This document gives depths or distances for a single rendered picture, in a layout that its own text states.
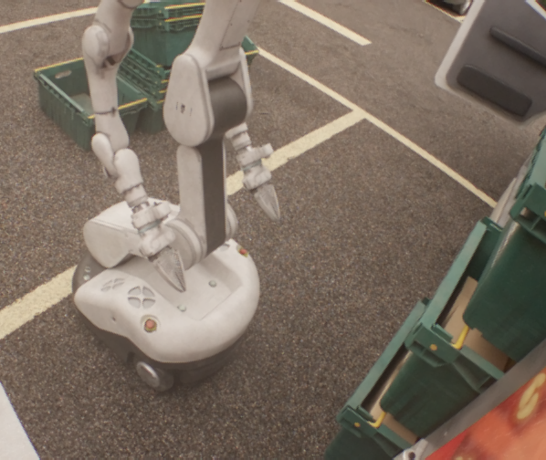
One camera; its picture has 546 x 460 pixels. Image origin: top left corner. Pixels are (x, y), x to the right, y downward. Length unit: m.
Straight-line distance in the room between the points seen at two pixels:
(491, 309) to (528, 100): 3.45
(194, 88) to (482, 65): 3.03
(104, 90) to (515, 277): 0.98
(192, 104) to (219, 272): 0.74
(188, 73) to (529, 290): 0.89
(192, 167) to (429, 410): 0.88
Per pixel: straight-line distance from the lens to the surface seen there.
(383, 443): 0.97
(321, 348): 2.14
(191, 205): 1.43
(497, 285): 0.69
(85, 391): 1.82
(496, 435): 0.56
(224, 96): 1.29
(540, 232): 0.63
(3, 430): 1.78
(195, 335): 1.57
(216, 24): 1.20
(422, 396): 0.86
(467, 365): 0.78
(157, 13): 2.62
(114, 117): 1.27
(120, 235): 1.66
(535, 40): 4.00
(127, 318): 1.58
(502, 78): 4.04
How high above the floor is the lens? 1.64
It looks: 42 degrees down
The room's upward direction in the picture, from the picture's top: 23 degrees clockwise
